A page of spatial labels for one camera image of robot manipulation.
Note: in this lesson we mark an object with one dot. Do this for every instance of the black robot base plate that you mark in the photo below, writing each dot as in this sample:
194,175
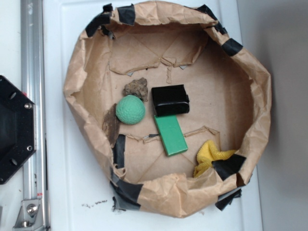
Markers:
17,132

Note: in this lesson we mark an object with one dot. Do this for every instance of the brown bark piece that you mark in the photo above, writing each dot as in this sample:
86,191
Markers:
111,125

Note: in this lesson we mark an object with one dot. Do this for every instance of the brown rock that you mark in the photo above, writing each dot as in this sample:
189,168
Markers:
138,88

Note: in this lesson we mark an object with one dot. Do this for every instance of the green rectangular block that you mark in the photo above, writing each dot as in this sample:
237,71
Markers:
171,135

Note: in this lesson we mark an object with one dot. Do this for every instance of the yellow cloth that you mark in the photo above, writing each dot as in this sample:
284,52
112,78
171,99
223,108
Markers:
207,154

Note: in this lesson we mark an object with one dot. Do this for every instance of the aluminium rail frame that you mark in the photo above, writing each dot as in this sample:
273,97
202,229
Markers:
32,66

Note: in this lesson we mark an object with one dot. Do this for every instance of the metal corner bracket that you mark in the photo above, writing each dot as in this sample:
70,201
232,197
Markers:
30,217

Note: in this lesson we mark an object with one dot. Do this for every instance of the black box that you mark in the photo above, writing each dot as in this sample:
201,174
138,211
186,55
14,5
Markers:
170,100

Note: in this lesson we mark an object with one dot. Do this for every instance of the brown paper bag bin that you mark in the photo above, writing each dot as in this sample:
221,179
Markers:
170,44

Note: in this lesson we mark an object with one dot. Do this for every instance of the green dimpled ball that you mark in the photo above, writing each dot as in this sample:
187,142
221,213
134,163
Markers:
130,110

